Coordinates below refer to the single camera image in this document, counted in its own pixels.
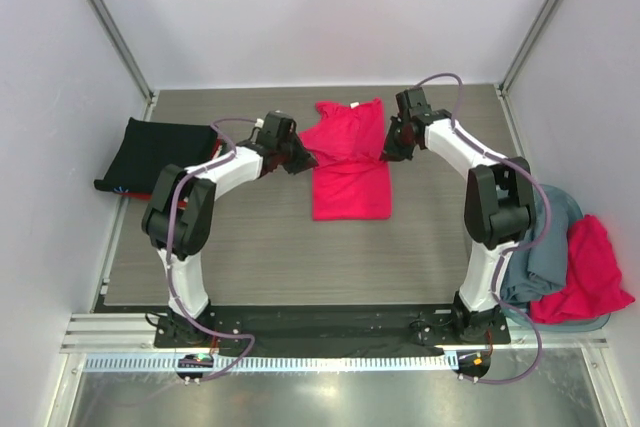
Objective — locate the blue plastic basket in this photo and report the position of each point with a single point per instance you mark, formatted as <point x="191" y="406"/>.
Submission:
<point x="566" y="327"/>

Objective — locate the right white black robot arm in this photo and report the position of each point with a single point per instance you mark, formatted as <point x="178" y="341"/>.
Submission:
<point x="499" y="206"/>

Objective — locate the slotted white cable duct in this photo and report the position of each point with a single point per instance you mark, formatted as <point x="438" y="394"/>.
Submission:
<point x="201" y="363"/>

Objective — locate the left aluminium frame post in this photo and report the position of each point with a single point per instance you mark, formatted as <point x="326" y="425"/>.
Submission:
<point x="112" y="32"/>

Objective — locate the black t shirt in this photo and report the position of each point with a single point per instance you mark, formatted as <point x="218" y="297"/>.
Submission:
<point x="148" y="147"/>

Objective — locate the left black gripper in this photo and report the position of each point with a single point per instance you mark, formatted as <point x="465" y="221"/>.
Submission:
<point x="303" y="159"/>

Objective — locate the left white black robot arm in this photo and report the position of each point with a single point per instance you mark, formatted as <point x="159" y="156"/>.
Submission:
<point x="179" y="217"/>

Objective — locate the aluminium frame post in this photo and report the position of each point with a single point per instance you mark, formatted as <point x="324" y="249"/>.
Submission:
<point x="112" y="32"/>
<point x="533" y="35"/>

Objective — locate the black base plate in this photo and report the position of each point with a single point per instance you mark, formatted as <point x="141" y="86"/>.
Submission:
<point x="324" y="331"/>

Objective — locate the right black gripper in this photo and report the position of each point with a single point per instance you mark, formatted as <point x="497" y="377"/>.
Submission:
<point x="391" y="151"/>

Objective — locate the grey blue t shirt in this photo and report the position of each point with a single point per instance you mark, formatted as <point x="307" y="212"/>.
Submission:
<point x="542" y="270"/>

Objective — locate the pink t shirt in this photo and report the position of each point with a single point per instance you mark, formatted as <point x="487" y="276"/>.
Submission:
<point x="593" y="282"/>
<point x="350" y="181"/>

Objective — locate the right aluminium frame post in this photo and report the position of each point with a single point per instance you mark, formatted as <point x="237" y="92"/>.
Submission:
<point x="533" y="35"/>

